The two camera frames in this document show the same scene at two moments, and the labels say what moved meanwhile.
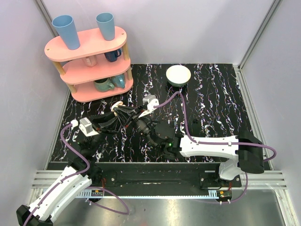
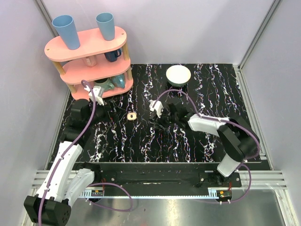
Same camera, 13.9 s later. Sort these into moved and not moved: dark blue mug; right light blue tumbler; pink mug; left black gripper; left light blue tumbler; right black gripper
Moved: left black gripper; right black gripper
Not moved: right light blue tumbler; dark blue mug; left light blue tumbler; pink mug
